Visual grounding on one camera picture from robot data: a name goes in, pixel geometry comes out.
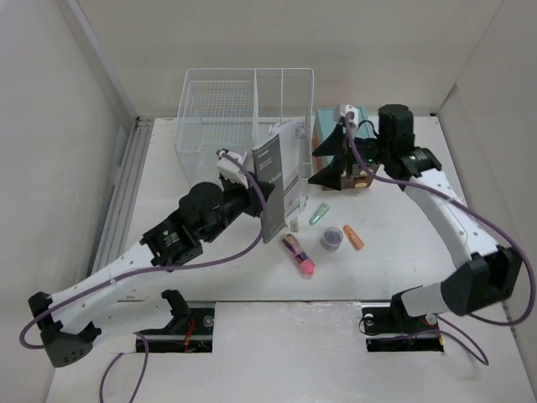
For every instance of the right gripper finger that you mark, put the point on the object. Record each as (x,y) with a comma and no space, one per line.
(333,145)
(330,176)

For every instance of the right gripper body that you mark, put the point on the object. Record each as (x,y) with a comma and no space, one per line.
(372,150)

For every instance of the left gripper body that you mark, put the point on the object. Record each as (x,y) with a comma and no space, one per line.
(237,199)

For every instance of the teal drawer box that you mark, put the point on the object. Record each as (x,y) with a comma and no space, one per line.
(324,125)

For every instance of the grey setup guide booklet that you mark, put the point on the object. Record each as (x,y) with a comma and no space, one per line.
(267,160)

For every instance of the pink capped marker tube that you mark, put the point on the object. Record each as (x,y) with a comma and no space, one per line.
(304,263)

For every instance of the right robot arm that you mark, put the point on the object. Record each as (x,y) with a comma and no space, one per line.
(485,271)

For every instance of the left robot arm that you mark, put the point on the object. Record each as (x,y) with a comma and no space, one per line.
(133,293)

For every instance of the brown lower drawer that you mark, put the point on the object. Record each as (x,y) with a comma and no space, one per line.
(358,179)

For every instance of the green transparent tape case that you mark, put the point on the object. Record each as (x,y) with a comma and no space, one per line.
(319,213)

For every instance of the small white eraser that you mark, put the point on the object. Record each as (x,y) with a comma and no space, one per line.
(294,226)

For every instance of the clear paperclip jar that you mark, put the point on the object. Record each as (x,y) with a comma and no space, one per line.
(331,239)

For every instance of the orange transparent case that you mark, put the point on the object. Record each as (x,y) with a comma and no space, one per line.
(353,238)

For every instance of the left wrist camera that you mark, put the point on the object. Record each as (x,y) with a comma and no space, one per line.
(229,164)

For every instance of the white wire mesh organizer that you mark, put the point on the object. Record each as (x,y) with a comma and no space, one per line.
(233,108)

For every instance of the aluminium rail frame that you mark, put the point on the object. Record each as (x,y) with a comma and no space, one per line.
(117,212)

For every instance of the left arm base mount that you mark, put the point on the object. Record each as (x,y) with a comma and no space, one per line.
(195,335)

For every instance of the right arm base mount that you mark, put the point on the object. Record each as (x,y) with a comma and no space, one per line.
(386,334)

